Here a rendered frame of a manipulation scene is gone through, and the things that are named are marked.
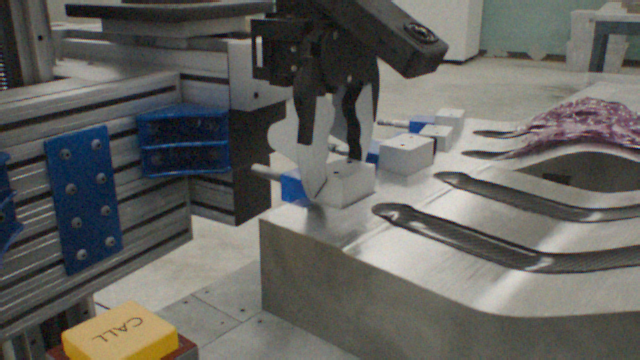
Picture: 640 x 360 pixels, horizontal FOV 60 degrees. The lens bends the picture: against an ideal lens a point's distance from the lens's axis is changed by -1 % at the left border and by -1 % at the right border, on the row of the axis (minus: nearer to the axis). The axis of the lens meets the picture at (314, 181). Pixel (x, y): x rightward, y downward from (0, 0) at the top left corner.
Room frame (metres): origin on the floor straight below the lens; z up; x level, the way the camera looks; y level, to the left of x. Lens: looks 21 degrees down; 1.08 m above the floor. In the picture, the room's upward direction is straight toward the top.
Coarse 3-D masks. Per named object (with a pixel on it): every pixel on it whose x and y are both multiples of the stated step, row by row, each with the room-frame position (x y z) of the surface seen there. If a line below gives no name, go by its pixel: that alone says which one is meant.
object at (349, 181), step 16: (336, 160) 0.50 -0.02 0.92; (352, 160) 0.50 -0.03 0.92; (272, 176) 0.52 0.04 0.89; (288, 176) 0.49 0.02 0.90; (336, 176) 0.45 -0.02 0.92; (352, 176) 0.46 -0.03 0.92; (368, 176) 0.48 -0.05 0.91; (288, 192) 0.49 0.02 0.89; (304, 192) 0.48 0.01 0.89; (320, 192) 0.46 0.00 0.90; (336, 192) 0.45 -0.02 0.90; (352, 192) 0.46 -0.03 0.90; (368, 192) 0.48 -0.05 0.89
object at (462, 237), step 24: (480, 192) 0.50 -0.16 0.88; (504, 192) 0.50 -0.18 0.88; (528, 192) 0.49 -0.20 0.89; (384, 216) 0.43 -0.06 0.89; (408, 216) 0.44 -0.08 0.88; (432, 216) 0.43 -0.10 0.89; (552, 216) 0.44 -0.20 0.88; (576, 216) 0.45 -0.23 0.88; (600, 216) 0.44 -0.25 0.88; (624, 216) 0.43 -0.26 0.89; (456, 240) 0.40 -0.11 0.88; (480, 240) 0.40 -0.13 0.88; (504, 240) 0.40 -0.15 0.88; (504, 264) 0.36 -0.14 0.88; (528, 264) 0.37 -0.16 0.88; (552, 264) 0.36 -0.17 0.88; (576, 264) 0.35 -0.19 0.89; (600, 264) 0.34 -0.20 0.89; (624, 264) 0.31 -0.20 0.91
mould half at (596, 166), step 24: (480, 120) 0.88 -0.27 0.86; (528, 120) 0.85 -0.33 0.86; (456, 144) 0.75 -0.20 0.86; (480, 144) 0.75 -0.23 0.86; (504, 144) 0.75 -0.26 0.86; (576, 144) 0.62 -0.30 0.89; (600, 144) 0.61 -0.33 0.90; (528, 168) 0.62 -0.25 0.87; (552, 168) 0.61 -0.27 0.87; (576, 168) 0.60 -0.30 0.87; (600, 168) 0.59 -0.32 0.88; (624, 168) 0.58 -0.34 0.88; (600, 192) 0.59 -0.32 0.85
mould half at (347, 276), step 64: (384, 192) 0.48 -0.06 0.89; (448, 192) 0.49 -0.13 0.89; (576, 192) 0.50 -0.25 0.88; (320, 256) 0.39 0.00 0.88; (384, 256) 0.37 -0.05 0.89; (448, 256) 0.37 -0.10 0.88; (320, 320) 0.39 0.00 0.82; (384, 320) 0.35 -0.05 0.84; (448, 320) 0.32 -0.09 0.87; (512, 320) 0.29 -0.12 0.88; (576, 320) 0.27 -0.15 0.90
